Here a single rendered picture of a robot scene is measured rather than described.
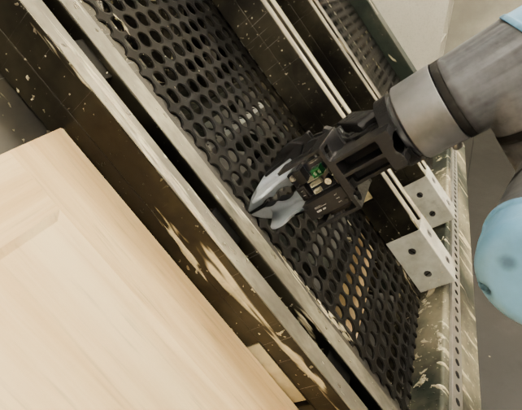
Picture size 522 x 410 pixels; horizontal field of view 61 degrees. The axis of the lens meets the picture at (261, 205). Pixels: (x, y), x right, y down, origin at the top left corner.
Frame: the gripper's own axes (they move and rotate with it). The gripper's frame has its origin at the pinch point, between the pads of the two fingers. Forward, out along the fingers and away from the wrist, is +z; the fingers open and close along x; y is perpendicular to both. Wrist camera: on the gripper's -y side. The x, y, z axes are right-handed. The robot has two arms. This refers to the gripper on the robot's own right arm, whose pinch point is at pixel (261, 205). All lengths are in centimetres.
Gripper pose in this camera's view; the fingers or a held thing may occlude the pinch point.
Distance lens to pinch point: 54.2
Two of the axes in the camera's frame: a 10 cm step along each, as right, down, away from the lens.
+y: -3.5, 4.6, -8.1
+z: -7.2, 4.2, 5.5
